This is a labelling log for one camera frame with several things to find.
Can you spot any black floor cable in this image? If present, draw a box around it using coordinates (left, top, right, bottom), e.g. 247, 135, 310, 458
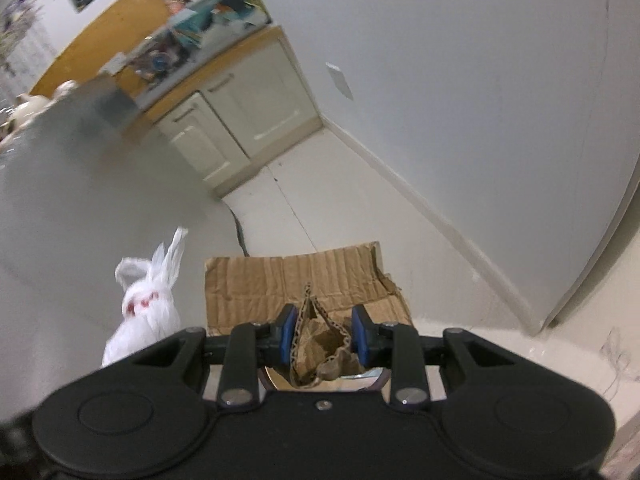
231, 206, 252, 257

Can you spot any white wall switch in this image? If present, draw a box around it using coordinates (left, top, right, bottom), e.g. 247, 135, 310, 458
324, 62, 354, 102

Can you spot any cream base cabinet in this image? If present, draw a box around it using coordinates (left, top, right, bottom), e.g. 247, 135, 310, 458
115, 26, 324, 202

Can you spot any white kitchen island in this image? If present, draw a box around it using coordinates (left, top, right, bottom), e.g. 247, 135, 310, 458
0, 76, 242, 333

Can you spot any yellow bin with brown rim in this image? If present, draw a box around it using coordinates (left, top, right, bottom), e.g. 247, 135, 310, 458
259, 366, 392, 392

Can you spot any white cat-shaped ceramic jar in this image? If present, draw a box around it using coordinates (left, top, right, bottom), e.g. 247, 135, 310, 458
7, 80, 80, 134

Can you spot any white plastic bag red print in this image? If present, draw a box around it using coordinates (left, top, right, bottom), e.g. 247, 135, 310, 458
101, 227, 189, 367

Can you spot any dish rack with dishes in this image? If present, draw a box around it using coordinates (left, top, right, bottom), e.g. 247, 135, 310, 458
125, 34, 202, 82

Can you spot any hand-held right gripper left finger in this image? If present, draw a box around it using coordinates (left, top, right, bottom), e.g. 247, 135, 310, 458
125, 304, 300, 409

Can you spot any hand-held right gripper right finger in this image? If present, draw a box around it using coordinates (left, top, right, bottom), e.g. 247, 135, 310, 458
351, 305, 521, 411

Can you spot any brown cardboard piece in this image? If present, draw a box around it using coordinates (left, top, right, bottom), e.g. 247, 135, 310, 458
203, 241, 414, 389

